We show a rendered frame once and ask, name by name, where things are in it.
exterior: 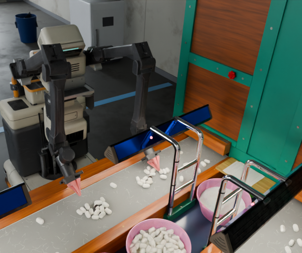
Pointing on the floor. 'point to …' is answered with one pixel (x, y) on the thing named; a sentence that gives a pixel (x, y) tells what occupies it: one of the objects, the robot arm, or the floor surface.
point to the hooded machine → (99, 22)
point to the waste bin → (26, 27)
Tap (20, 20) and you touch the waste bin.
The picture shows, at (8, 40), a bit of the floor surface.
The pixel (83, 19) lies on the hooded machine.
